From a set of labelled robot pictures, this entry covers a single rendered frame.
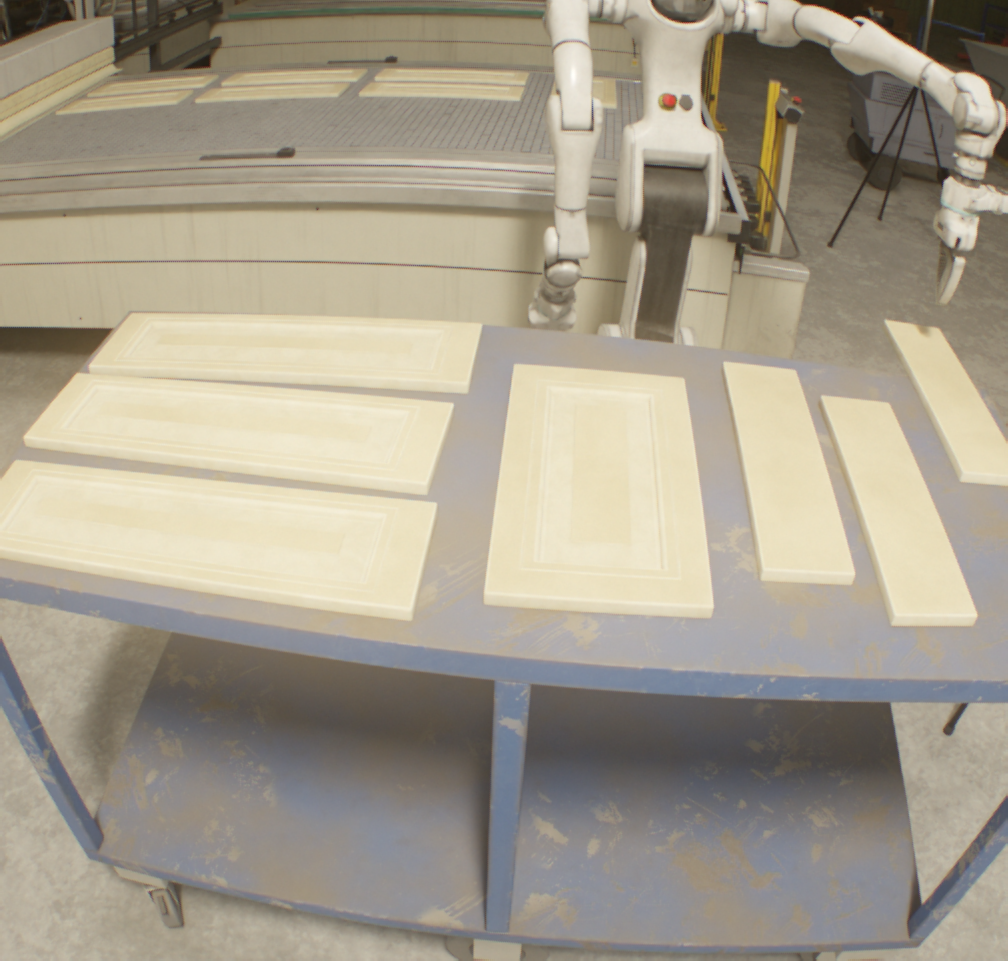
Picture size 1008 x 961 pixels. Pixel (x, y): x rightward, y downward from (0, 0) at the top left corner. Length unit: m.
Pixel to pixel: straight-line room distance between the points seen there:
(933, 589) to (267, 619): 0.81
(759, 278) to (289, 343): 1.83
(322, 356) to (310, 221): 1.58
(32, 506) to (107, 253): 2.17
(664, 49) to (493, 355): 0.78
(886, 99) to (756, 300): 3.58
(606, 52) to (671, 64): 4.97
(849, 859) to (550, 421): 1.03
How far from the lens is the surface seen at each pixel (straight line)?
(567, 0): 1.95
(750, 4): 2.09
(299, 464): 1.30
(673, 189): 1.99
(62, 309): 3.66
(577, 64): 1.83
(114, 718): 2.45
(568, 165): 1.81
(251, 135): 3.51
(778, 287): 3.09
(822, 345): 4.09
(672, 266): 2.08
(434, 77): 4.17
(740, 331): 3.14
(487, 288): 3.07
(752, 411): 1.46
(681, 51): 1.97
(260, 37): 7.40
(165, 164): 3.32
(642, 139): 1.97
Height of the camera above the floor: 1.82
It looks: 38 degrees down
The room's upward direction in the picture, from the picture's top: 3 degrees clockwise
